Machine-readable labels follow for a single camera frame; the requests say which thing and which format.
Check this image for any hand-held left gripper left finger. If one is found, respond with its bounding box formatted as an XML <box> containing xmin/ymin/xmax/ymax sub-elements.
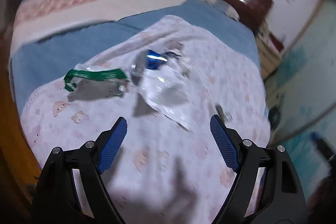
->
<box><xmin>33</xmin><ymin>116</ymin><xmax>128</xmax><ymax>224</ymax></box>

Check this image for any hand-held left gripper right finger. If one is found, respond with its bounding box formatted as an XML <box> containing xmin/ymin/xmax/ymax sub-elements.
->
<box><xmin>210</xmin><ymin>114</ymin><xmax>307</xmax><ymax>224</ymax></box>

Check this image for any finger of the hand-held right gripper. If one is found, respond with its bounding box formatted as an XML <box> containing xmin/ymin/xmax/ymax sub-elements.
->
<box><xmin>310</xmin><ymin>132</ymin><xmax>336</xmax><ymax>163</ymax></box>

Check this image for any crushed bottle with green label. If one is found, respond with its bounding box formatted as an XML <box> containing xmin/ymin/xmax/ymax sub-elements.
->
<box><xmin>64</xmin><ymin>64</ymin><xmax>131</xmax><ymax>98</ymax></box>

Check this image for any clear plastic bag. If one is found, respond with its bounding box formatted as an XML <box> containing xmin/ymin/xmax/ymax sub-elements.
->
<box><xmin>136</xmin><ymin>51</ymin><xmax>195</xmax><ymax>132</ymax></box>

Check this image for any blue drink can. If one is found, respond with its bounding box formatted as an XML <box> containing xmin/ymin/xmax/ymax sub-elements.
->
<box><xmin>131</xmin><ymin>49</ymin><xmax>169</xmax><ymax>77</ymax></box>

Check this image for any white cartoon print blanket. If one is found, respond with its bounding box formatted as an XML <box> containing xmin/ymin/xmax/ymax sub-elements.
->
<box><xmin>20</xmin><ymin>15</ymin><xmax>271</xmax><ymax>224</ymax></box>

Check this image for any floral wardrobe door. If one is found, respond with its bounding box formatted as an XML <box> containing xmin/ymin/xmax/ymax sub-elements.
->
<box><xmin>262</xmin><ymin>0</ymin><xmax>336</xmax><ymax>188</ymax></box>

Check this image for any cream nightstand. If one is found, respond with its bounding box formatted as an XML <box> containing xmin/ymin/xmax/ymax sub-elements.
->
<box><xmin>256</xmin><ymin>22</ymin><xmax>285</xmax><ymax>77</ymax></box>

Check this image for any bed with blue sheet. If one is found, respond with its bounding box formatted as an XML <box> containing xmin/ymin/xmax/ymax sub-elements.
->
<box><xmin>9</xmin><ymin>0</ymin><xmax>271</xmax><ymax>224</ymax></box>

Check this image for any beige and blue pillow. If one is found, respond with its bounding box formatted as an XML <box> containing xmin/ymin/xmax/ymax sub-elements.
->
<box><xmin>199</xmin><ymin>0</ymin><xmax>240</xmax><ymax>21</ymax></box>

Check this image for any pink patterned blanket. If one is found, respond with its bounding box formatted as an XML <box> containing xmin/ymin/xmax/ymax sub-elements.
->
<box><xmin>10</xmin><ymin>0</ymin><xmax>188</xmax><ymax>52</ymax></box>

